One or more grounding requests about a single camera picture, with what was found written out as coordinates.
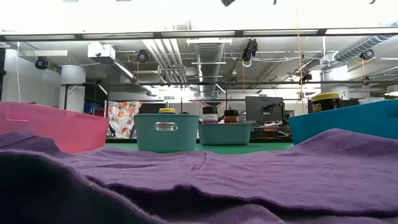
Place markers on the purple-label spice jar black lid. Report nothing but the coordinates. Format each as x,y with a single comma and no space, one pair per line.
210,116

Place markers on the orange spice jar black lid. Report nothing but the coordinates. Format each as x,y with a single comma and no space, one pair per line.
231,119

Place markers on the yellow-lid spice jar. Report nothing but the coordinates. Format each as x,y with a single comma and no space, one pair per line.
325,104
167,110

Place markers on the grey computer monitor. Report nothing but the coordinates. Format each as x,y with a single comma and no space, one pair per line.
258,109

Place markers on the white round pillar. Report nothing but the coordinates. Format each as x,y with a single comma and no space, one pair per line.
335,77
73,93

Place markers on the small blue-green plastic basket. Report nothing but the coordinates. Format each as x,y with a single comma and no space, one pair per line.
224,135
180,137

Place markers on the white ceiling air unit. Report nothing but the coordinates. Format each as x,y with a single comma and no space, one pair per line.
101,51

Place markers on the floral cloth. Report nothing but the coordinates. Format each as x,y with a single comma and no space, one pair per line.
122,118

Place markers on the large blue plastic bin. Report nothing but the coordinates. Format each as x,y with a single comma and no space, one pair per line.
342,121

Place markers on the purple cloth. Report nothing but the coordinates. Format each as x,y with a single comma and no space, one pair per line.
248,174

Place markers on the clear plastic tub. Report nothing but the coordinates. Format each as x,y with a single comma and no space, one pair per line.
371,100

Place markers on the large pink plastic bin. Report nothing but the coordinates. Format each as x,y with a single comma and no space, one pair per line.
62,127

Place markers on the black overhead frame beam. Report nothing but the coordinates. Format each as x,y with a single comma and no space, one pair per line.
239,33

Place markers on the black ceiling camera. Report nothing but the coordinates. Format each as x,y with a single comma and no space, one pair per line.
367,54
41,63
142,56
250,49

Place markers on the silver ceiling duct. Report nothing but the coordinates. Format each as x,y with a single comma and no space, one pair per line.
360,46
209,62

